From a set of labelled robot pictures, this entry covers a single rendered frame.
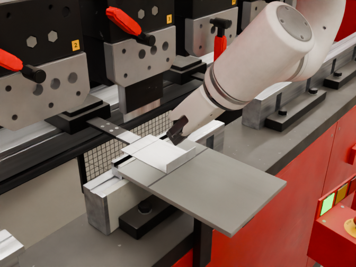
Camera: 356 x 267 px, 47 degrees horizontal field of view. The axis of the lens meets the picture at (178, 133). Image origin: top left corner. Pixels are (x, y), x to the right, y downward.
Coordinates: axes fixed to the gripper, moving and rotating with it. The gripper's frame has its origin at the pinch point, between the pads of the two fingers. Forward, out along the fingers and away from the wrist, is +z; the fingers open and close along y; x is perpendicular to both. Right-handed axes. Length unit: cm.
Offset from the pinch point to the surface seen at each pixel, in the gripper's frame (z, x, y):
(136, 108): 2.0, -8.4, 3.0
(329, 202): 6.0, 31.8, -31.9
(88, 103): 20.9, -20.3, -1.1
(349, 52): 13, 3, -106
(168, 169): 3.5, 4.5, 4.0
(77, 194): 159, -24, -51
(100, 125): 19.2, -13.6, 0.7
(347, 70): 14, 8, -98
